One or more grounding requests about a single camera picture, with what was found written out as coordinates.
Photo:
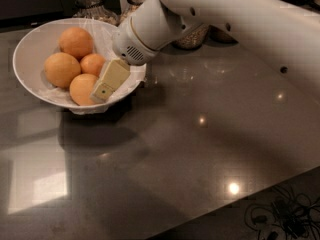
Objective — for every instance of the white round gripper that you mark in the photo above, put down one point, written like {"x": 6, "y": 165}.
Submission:
{"x": 128, "y": 43}

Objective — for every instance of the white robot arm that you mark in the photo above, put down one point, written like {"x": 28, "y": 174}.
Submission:
{"x": 284, "y": 36}

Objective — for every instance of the clear plastic bowl liner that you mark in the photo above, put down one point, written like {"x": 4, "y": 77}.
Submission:
{"x": 102, "y": 35}

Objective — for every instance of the white ceramic bowl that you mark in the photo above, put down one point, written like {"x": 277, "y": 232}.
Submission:
{"x": 28, "y": 62}

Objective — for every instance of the orange at bowl back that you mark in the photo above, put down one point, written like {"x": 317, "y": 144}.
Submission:
{"x": 76, "y": 41}

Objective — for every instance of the small orange at centre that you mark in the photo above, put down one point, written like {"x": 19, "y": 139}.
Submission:
{"x": 92, "y": 64}

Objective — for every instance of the glass jar far left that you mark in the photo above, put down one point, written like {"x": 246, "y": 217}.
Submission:
{"x": 94, "y": 9}

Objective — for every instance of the glass jar of grains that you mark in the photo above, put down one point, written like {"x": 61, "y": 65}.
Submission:
{"x": 194, "y": 39}

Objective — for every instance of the glass jar of nuts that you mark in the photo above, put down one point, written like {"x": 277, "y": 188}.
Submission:
{"x": 220, "y": 36}

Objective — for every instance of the dark cabinet at back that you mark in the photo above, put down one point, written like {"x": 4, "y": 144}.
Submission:
{"x": 30, "y": 0}

